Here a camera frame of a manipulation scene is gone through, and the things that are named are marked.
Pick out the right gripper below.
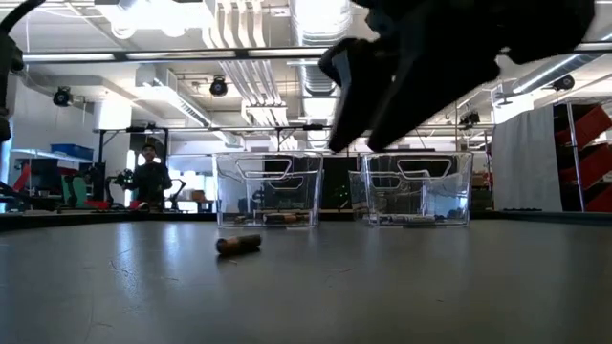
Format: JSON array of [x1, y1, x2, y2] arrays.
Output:
[[318, 0, 508, 153]]

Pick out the clear plastic bin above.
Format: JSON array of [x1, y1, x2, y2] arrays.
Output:
[[347, 151, 474, 228], [213, 151, 325, 228]]

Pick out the light fabric curtain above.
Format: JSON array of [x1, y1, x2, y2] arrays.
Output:
[[492, 104, 563, 213]]

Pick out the white ceiling pipe bundle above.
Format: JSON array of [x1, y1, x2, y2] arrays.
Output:
[[204, 0, 291, 128]]

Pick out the red shelf rack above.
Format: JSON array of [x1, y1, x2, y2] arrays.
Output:
[[553, 100, 612, 214]]

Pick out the white ceiling air unit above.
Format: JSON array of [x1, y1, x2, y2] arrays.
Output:
[[135, 64, 246, 148]]

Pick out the person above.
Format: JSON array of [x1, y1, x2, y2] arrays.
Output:
[[124, 141, 173, 211]]

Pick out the blue plastic crate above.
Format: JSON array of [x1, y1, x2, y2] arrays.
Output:
[[51, 142, 96, 161]]

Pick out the green chair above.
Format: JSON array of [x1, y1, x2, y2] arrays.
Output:
[[64, 178, 90, 207]]

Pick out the white shelf table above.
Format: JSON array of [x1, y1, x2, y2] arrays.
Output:
[[10, 148, 95, 164]]

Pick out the silver ribbed air duct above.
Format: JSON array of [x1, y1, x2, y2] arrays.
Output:
[[289, 0, 369, 150]]

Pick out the silver smooth air duct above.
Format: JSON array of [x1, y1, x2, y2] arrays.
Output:
[[511, 42, 612, 96]]

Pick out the black overhead frame bar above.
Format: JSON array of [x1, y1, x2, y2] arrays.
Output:
[[21, 41, 612, 63]]

